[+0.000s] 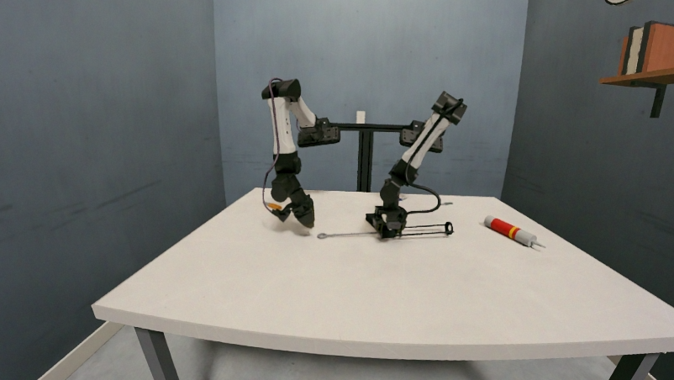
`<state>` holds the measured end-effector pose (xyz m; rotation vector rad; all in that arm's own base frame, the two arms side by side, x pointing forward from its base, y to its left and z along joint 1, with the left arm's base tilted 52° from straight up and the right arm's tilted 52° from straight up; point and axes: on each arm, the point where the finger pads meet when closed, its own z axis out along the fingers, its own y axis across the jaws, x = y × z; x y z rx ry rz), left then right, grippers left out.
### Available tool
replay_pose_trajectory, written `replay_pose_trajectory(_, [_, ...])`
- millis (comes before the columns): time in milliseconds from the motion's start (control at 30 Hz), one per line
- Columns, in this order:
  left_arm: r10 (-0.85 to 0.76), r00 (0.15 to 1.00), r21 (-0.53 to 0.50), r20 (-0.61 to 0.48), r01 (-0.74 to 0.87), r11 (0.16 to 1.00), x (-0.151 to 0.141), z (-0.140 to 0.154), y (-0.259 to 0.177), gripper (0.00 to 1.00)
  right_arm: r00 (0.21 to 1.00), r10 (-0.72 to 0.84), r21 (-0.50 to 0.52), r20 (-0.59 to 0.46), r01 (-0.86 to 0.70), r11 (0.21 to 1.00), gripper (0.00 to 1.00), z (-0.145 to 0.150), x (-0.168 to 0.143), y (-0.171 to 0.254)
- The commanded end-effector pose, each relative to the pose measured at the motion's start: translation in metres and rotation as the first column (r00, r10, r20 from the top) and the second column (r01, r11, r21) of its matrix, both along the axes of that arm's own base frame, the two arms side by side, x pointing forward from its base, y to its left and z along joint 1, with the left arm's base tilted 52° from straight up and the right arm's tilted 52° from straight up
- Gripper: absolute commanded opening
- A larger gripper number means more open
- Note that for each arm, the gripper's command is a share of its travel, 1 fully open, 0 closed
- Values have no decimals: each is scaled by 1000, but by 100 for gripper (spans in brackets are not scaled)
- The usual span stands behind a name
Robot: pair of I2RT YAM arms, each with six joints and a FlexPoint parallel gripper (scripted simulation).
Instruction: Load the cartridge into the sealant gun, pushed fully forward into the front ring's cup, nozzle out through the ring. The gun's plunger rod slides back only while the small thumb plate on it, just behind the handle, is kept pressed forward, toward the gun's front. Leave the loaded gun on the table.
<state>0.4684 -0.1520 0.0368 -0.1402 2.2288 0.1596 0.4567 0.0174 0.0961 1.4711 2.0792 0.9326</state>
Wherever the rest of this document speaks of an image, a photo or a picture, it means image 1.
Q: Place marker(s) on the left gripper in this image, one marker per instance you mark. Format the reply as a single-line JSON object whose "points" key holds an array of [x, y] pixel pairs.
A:
{"points": [[380, 210]]}

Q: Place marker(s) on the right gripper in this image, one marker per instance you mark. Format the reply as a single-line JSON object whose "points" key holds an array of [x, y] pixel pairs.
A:
{"points": [[303, 209]]}

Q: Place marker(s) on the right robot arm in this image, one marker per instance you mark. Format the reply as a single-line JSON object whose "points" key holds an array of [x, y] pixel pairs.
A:
{"points": [[288, 163]]}

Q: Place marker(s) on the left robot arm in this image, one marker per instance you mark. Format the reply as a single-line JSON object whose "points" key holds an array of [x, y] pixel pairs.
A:
{"points": [[430, 138]]}

